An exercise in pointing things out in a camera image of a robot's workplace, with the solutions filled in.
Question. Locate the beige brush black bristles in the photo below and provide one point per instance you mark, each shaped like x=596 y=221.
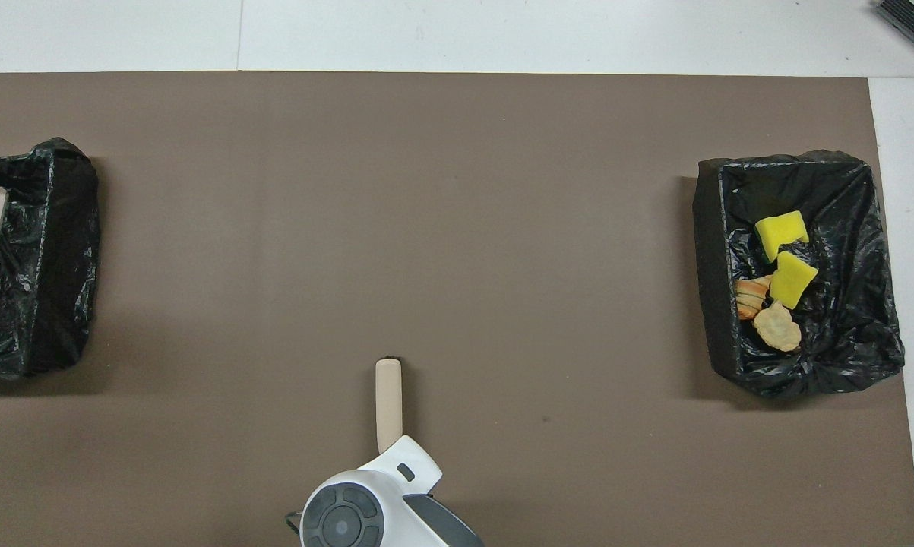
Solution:
x=389 y=403

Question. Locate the orange striped croissant toy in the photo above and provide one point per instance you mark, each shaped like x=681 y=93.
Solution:
x=753 y=298

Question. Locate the pale beige foam chunk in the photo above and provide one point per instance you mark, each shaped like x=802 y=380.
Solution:
x=777 y=328

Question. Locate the yellow sponge piece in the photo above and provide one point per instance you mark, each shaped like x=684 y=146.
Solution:
x=793 y=279
x=781 y=234

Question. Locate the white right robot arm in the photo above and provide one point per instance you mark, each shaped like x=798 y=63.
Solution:
x=381 y=501

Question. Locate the bin lined black bag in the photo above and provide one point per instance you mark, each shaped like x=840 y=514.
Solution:
x=844 y=304
x=54 y=304

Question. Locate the brown paper table mat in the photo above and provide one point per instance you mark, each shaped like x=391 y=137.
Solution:
x=464 y=121

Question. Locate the dark grey ribbed object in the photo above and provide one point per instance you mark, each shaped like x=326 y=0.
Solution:
x=912 y=21

